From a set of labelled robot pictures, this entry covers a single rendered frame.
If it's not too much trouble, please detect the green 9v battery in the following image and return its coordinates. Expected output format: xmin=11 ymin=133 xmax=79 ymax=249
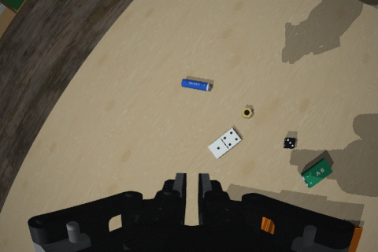
xmin=301 ymin=158 xmax=332 ymax=188

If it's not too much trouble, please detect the black die with white pips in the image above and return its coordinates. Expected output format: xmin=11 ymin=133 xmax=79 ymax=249
xmin=283 ymin=138 xmax=295 ymax=149

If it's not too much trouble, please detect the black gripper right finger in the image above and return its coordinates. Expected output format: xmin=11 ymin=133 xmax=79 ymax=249
xmin=198 ymin=173 xmax=355 ymax=252

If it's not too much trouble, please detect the brass hex nut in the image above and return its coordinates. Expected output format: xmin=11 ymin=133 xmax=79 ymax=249
xmin=242 ymin=108 xmax=252 ymax=119

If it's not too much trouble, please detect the orange three-compartment bin rack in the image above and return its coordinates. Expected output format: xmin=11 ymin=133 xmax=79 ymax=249
xmin=261 ymin=217 xmax=363 ymax=252

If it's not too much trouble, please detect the white domino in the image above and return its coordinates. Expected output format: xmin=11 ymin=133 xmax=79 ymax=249
xmin=208 ymin=128 xmax=241 ymax=159

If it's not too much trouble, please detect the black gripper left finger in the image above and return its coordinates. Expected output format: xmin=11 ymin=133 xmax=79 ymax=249
xmin=28 ymin=173 xmax=187 ymax=252

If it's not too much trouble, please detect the blue battery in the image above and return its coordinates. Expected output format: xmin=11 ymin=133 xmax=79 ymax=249
xmin=181 ymin=79 xmax=210 ymax=91

